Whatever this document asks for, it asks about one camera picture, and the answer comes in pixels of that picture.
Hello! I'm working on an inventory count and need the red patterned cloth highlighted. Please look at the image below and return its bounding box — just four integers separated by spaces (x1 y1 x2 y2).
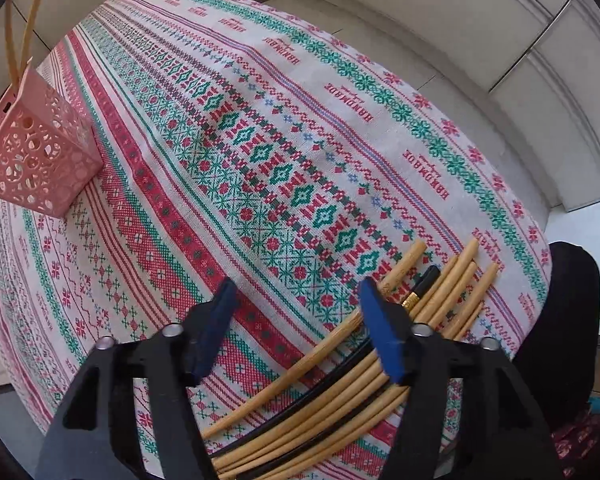
550 412 600 478

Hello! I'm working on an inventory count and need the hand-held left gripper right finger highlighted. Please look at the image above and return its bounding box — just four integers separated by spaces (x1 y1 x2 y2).
357 277 563 480

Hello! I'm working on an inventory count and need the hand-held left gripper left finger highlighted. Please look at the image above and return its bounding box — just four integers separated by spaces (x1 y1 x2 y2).
35 277 241 480

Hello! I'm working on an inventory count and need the pink perforated utensil holder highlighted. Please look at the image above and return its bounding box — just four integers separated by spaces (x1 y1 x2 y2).
0 57 105 219

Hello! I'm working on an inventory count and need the embroidered pattern tablecloth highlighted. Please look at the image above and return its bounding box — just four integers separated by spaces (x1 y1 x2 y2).
0 0 553 480

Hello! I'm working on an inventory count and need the black chair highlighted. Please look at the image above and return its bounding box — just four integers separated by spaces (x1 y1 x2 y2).
512 241 600 428

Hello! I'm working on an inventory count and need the bundle of bamboo chopsticks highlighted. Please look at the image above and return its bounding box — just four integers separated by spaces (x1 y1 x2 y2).
200 237 501 480

